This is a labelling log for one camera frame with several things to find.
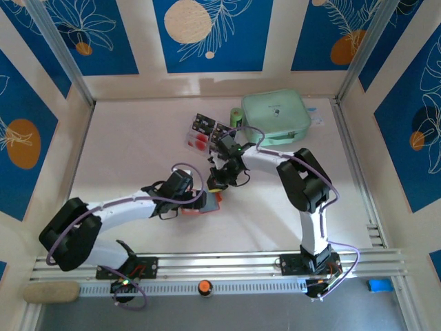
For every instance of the orange card holder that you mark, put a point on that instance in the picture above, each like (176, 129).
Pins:
(210, 205)

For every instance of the black red pack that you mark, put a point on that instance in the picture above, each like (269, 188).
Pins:
(198, 138)

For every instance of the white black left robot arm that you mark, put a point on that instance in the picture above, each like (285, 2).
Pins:
(124, 208)

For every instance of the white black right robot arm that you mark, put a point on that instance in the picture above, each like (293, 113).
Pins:
(265, 160)

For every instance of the green cylindrical can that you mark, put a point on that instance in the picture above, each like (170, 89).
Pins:
(236, 116)

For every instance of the mint green zip pouch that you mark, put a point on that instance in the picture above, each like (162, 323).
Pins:
(275, 110)

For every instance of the orange black knob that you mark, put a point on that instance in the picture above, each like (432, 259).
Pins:
(205, 287)

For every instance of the white blue paper packet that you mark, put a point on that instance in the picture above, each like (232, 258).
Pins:
(315, 119)

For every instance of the black controller box with LED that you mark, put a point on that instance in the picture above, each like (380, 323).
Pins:
(124, 289)
(318, 291)

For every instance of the beige foam pad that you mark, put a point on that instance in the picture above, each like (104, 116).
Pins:
(51, 292)

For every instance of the blue plastic block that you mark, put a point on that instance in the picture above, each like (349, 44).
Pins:
(379, 286)

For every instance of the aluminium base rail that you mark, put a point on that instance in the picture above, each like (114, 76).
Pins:
(224, 262)

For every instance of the aluminium table side rail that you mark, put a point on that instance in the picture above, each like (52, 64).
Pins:
(82, 138)
(348, 138)

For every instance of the aluminium frame post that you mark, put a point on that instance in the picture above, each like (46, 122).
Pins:
(365, 48)
(62, 48)

